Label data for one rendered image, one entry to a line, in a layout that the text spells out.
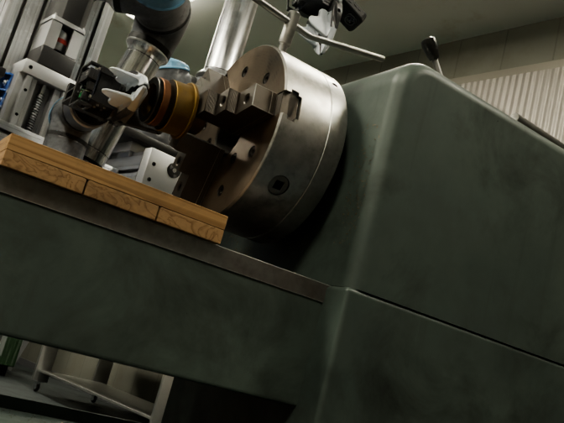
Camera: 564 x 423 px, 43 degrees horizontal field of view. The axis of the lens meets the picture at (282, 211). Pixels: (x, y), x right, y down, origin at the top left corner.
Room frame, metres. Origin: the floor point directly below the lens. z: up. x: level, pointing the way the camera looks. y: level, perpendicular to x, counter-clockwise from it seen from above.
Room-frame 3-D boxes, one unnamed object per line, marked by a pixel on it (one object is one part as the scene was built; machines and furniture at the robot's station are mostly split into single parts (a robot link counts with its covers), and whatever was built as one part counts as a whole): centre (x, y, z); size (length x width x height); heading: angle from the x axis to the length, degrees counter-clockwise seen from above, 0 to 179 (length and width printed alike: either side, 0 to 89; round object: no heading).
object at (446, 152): (1.39, -0.26, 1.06); 0.59 x 0.48 x 0.39; 121
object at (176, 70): (1.71, 0.37, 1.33); 0.13 x 0.12 x 0.14; 114
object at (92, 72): (1.14, 0.34, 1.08); 0.12 x 0.09 x 0.08; 31
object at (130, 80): (1.05, 0.28, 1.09); 0.09 x 0.06 x 0.03; 31
